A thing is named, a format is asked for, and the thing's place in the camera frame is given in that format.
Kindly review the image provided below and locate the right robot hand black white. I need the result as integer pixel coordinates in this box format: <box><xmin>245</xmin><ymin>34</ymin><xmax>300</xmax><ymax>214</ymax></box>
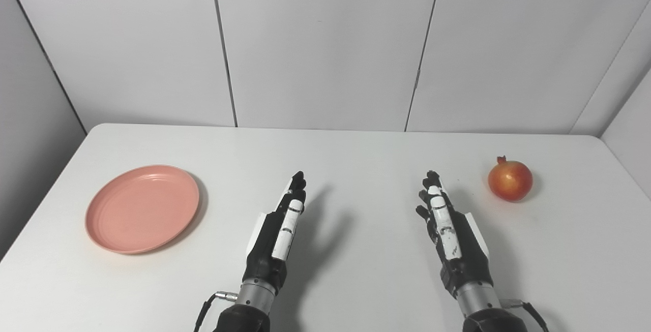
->
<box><xmin>416</xmin><ymin>170</ymin><xmax>495</xmax><ymax>299</ymax></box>

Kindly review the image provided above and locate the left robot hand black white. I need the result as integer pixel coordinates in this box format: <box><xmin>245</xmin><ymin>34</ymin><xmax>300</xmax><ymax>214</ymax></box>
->
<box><xmin>242</xmin><ymin>171</ymin><xmax>308</xmax><ymax>294</ymax></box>

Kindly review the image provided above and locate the red yellow pomegranate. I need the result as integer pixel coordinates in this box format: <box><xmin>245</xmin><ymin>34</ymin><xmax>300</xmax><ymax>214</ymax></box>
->
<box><xmin>488</xmin><ymin>156</ymin><xmax>534</xmax><ymax>202</ymax></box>

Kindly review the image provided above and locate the pink round plate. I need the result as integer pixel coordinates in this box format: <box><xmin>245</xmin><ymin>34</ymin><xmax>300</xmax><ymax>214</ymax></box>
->
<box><xmin>85</xmin><ymin>165</ymin><xmax>200</xmax><ymax>255</ymax></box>

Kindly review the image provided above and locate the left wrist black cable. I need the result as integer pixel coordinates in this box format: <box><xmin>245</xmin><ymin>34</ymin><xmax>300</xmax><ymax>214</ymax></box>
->
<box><xmin>193</xmin><ymin>292</ymin><xmax>239</xmax><ymax>332</ymax></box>

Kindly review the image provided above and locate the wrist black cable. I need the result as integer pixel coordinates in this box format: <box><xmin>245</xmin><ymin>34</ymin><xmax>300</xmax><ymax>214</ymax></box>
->
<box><xmin>193</xmin><ymin>292</ymin><xmax>239</xmax><ymax>332</ymax></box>
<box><xmin>499</xmin><ymin>298</ymin><xmax>550</xmax><ymax>332</ymax></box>

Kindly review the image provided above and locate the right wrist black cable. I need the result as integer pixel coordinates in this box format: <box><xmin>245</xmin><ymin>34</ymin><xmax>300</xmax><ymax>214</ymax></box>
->
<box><xmin>499</xmin><ymin>298</ymin><xmax>550</xmax><ymax>332</ymax></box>

